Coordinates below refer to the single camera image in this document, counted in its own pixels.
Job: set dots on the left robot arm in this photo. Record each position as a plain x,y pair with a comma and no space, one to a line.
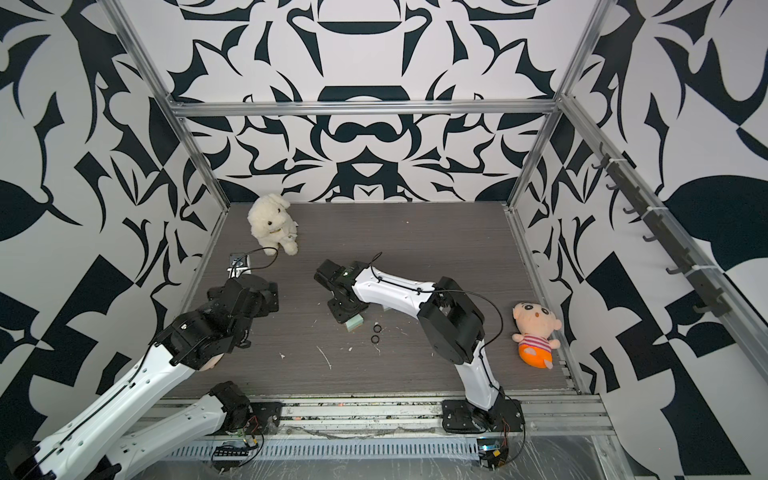
100,443

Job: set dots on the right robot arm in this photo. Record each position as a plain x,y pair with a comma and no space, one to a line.
452,323

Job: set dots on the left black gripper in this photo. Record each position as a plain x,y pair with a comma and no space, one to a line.
274,296

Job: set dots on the right electronics board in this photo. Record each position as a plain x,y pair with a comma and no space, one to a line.
493,452

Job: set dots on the white plush bunny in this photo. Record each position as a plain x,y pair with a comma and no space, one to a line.
272,226

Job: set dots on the mint green box left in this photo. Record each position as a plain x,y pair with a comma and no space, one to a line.
354,323

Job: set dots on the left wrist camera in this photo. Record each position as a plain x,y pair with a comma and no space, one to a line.
238,263

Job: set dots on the wall hook rack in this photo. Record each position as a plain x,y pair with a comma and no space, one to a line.
668,233

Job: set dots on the electronics board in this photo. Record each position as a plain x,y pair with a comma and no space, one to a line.
230,456
493,452

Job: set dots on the beige round clock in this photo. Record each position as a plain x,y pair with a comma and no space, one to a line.
211,363

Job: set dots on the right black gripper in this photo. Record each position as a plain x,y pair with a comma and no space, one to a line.
338,313

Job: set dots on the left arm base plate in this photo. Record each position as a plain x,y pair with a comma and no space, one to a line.
256,419

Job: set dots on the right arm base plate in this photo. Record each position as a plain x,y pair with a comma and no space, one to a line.
460,417

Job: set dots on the orange plush doll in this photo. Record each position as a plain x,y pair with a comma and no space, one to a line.
536,325

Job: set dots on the left electronics board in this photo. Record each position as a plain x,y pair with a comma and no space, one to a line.
230,456

